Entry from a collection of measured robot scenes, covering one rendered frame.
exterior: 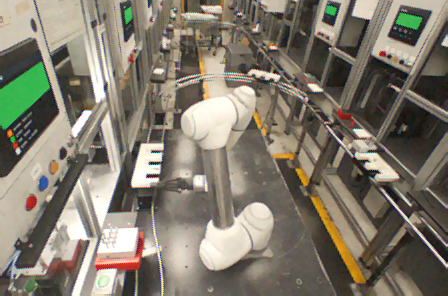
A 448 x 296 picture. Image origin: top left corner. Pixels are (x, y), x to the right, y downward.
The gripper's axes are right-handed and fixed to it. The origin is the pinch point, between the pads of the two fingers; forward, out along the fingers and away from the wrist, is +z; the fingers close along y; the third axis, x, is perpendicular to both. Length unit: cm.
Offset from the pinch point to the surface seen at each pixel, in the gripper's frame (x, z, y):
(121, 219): 24.4, 13.1, 3.2
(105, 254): 46.3, 13.0, 12.1
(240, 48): -399, -124, -30
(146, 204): 1.2, 6.4, -14.4
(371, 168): -11, -138, -1
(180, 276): 40.2, -13.5, -19.8
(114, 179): -1.6, 21.9, 3.1
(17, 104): 53, 17, 76
